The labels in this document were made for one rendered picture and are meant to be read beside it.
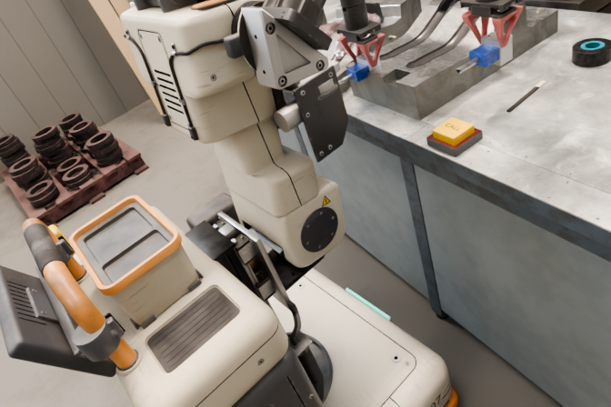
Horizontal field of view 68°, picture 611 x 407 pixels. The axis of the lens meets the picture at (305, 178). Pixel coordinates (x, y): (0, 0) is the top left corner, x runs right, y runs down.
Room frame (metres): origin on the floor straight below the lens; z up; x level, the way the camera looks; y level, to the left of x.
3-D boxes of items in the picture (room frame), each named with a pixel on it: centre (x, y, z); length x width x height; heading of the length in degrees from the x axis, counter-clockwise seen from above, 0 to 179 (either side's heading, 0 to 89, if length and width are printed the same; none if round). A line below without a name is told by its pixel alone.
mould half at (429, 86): (1.11, -0.48, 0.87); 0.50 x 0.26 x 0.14; 111
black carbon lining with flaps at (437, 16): (1.11, -0.46, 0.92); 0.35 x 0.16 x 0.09; 111
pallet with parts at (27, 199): (3.04, 1.55, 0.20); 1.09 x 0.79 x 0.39; 28
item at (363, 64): (1.07, -0.21, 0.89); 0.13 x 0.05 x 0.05; 110
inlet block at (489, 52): (0.84, -0.43, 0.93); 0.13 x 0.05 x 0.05; 111
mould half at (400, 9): (1.41, -0.28, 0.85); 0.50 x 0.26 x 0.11; 128
